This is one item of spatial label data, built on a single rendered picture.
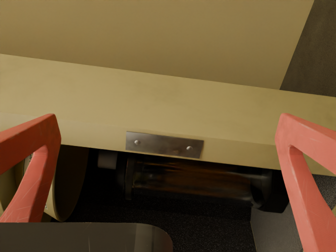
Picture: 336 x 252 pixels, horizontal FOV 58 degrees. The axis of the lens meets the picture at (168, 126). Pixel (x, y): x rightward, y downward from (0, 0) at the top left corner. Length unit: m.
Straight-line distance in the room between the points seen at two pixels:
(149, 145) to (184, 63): 0.45
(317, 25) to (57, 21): 0.52
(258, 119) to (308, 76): 0.32
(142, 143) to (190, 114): 0.06
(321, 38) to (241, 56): 0.18
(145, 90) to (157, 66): 0.39
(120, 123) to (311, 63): 0.43
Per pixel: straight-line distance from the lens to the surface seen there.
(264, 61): 0.73
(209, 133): 0.28
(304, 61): 0.65
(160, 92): 0.33
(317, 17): 0.65
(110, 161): 0.44
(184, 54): 0.70
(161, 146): 0.28
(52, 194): 0.38
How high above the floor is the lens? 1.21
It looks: 2 degrees down
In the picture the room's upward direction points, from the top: 83 degrees counter-clockwise
